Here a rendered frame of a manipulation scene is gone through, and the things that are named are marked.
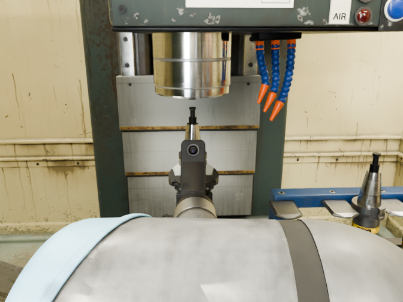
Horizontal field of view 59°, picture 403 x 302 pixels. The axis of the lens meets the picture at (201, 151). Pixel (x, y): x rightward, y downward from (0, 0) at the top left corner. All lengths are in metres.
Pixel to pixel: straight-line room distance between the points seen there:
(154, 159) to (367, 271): 1.11
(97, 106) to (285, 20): 0.85
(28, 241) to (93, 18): 1.14
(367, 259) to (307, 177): 1.62
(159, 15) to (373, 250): 0.44
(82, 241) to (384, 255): 0.15
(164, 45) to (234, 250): 0.56
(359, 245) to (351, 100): 1.59
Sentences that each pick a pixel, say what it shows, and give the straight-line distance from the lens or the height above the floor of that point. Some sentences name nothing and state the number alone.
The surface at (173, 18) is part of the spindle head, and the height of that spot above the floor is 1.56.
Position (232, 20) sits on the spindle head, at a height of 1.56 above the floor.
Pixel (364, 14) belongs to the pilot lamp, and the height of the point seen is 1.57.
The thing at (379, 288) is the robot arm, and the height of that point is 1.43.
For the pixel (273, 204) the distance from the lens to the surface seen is 0.74.
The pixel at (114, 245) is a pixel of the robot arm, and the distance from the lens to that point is 0.18.
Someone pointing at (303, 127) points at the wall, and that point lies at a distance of 1.71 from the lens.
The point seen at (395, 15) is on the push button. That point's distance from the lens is 0.62.
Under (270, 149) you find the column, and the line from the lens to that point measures 1.32.
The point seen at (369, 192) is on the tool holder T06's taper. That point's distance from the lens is 0.75.
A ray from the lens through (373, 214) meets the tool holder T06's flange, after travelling 0.77.
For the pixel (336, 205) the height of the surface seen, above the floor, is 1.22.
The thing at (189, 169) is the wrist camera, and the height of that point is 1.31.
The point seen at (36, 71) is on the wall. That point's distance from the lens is 1.70.
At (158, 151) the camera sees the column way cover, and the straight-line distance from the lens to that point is 1.24.
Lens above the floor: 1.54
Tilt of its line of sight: 18 degrees down
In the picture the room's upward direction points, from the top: straight up
